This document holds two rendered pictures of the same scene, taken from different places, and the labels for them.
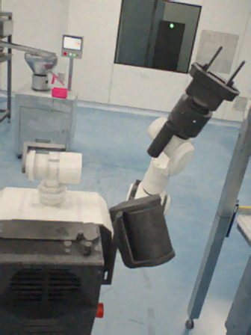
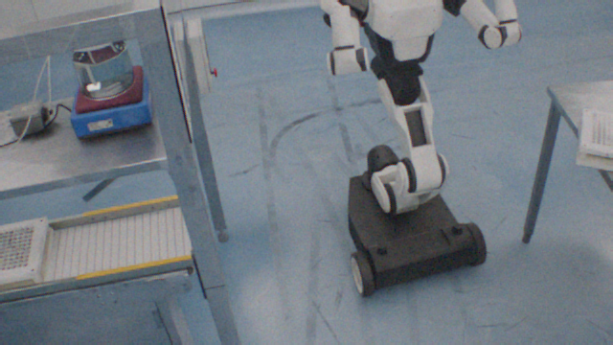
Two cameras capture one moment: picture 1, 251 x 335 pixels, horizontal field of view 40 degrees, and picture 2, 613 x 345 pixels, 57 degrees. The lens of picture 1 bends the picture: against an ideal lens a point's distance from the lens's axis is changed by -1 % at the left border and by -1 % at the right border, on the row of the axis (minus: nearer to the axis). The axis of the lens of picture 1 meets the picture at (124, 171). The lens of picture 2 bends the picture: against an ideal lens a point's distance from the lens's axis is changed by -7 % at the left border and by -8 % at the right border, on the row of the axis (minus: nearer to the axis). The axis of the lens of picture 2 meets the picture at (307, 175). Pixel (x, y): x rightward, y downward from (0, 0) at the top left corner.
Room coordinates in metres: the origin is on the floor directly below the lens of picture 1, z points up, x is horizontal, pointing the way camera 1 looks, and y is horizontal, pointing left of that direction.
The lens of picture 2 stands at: (2.68, -0.22, 2.10)
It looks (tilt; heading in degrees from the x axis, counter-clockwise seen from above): 40 degrees down; 181
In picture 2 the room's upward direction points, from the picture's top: 5 degrees counter-clockwise
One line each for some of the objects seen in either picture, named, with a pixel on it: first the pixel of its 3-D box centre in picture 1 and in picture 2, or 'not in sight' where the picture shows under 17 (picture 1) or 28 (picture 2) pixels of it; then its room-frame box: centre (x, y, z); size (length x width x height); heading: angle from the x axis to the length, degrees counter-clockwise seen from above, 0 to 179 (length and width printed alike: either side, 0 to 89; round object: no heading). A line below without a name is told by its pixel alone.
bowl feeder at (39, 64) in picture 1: (46, 72); not in sight; (3.90, 1.03, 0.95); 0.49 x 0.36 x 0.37; 95
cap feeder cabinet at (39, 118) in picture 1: (46, 123); not in sight; (3.85, 0.98, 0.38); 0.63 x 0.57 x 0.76; 95
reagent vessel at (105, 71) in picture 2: not in sight; (100, 53); (1.37, -0.73, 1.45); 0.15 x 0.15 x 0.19
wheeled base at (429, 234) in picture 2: not in sight; (399, 208); (0.68, 0.15, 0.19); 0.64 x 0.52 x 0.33; 12
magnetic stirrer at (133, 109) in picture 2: not in sight; (113, 99); (1.37, -0.73, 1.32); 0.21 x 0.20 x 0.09; 10
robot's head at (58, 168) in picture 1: (56, 171); not in sight; (0.66, 0.14, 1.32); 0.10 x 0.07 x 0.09; 102
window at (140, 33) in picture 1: (156, 35); not in sight; (6.52, -0.19, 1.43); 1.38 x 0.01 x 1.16; 95
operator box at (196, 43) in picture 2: not in sight; (199, 57); (0.53, -0.65, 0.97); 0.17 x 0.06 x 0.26; 10
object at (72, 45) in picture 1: (71, 63); not in sight; (4.01, 0.79, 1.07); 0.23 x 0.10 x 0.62; 95
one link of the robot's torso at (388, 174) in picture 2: not in sight; (398, 189); (0.65, 0.15, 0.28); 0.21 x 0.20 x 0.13; 12
